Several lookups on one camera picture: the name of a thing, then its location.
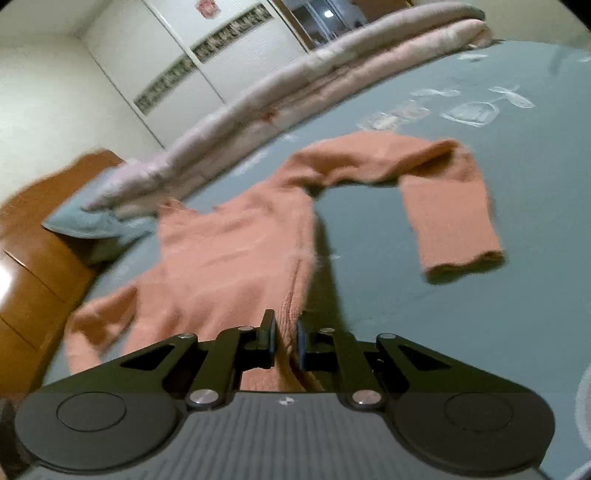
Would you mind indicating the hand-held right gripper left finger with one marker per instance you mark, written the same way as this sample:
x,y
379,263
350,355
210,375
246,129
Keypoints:
x,y
271,344

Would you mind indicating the white wardrobe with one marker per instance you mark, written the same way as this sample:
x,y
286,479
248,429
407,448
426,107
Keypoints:
x,y
221,74

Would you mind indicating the teal floral bed sheet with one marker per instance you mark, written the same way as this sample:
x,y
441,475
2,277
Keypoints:
x,y
415,323

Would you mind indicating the wooden headboard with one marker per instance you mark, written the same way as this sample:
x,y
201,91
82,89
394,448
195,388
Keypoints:
x,y
32,249

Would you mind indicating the teal pillow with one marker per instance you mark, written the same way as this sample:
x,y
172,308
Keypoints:
x,y
87,221

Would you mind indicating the pink knit sweater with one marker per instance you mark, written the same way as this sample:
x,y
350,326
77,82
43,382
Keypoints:
x,y
221,258

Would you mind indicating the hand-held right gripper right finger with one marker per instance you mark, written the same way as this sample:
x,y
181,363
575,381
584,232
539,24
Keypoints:
x,y
301,346

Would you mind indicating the folded floral quilt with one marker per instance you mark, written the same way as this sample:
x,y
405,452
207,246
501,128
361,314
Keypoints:
x,y
277,97

